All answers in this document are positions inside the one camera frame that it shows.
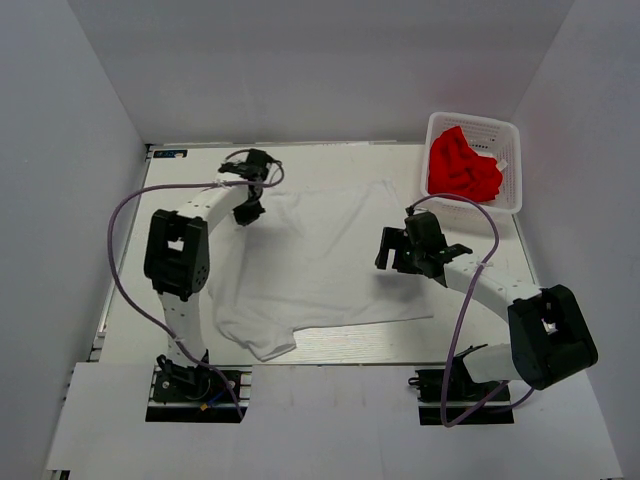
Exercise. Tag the white plastic basket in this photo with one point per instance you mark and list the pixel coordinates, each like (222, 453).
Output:
(487, 137)

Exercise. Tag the white t shirt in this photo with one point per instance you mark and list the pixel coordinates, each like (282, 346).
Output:
(309, 262)

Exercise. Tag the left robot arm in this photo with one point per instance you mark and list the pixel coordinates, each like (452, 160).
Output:
(177, 257)

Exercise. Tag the blue table label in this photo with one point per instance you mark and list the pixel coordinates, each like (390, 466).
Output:
(170, 153)

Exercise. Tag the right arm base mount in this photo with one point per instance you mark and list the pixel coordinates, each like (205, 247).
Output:
(462, 395)

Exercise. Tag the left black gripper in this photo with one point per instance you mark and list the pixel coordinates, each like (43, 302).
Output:
(244, 218)

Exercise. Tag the red t shirt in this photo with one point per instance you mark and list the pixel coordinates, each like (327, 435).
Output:
(455, 168)

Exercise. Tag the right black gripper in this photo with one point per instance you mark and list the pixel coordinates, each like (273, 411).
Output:
(393, 239)

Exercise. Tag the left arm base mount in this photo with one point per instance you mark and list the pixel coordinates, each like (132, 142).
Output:
(196, 395)

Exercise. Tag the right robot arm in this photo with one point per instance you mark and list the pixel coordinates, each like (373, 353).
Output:
(549, 339)

